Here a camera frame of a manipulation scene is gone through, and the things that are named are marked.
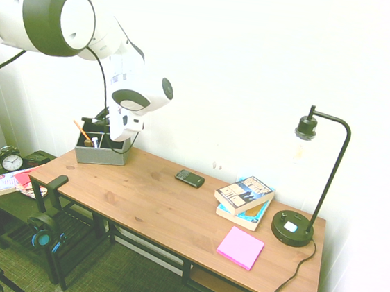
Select wooden desk black frame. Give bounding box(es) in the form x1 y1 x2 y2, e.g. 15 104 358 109
16 135 333 292

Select black lamp power cord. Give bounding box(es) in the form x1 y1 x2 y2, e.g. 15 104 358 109
263 232 319 292

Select colourful magazine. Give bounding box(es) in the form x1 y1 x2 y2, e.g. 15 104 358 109
14 182 49 202

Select small black box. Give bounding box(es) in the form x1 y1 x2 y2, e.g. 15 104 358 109
21 151 53 171

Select black desk lamp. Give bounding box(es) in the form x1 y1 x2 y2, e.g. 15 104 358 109
269 102 355 252

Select orange pencil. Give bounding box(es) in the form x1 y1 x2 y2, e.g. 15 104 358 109
70 119 96 147

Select black alarm clock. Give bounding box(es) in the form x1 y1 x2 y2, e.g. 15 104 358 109
0 144 26 174

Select black headphone hook clamp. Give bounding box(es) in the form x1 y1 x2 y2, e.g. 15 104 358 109
35 172 70 218

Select grey fabric desk organizer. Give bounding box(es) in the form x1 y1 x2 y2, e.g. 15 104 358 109
72 128 133 170

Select black mobile phone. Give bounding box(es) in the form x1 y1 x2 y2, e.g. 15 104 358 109
173 168 207 190

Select pink sticky note pad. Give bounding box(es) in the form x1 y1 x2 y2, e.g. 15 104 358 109
214 224 267 274

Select black and blue headphones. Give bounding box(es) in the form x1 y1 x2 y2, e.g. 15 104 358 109
24 212 70 256

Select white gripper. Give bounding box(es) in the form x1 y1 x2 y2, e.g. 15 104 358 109
92 103 130 144

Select clear glass light bulb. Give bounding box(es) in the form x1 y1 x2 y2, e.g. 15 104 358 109
291 130 315 166

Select red paper sheet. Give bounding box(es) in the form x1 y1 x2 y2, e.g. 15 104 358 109
11 165 40 190

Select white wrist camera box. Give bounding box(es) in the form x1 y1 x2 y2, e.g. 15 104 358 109
119 110 147 134

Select paperback book blue cover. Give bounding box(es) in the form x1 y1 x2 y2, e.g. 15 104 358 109
214 194 272 234

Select dark side table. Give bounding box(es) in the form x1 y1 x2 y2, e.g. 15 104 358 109
0 145 76 257

